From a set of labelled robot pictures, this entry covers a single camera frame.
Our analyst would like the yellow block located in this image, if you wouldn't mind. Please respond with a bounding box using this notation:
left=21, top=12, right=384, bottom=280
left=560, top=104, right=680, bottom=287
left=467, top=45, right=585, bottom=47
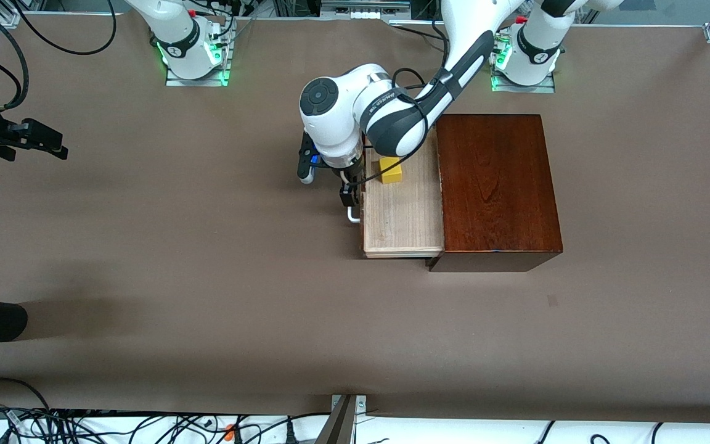
left=378, top=157, right=404, bottom=185

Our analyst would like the light wooden drawer with handle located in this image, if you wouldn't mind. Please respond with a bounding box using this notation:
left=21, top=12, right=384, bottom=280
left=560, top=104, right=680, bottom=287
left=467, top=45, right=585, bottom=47
left=348, top=133, right=446, bottom=260

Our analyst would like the dark brown wooden cabinet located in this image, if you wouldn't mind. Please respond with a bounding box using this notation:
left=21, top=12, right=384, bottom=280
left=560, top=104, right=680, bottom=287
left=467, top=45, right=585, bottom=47
left=427, top=113, right=564, bottom=273

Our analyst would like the grey metal pole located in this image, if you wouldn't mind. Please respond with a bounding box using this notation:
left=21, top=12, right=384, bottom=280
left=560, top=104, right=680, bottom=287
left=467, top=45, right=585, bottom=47
left=315, top=395, right=357, bottom=444

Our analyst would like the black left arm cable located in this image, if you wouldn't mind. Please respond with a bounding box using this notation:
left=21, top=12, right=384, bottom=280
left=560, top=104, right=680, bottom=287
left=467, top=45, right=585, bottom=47
left=358, top=17, right=449, bottom=183

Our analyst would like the silver bracket plate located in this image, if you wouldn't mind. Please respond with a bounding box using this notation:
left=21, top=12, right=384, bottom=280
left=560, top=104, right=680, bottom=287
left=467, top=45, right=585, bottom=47
left=332, top=395, right=368, bottom=413

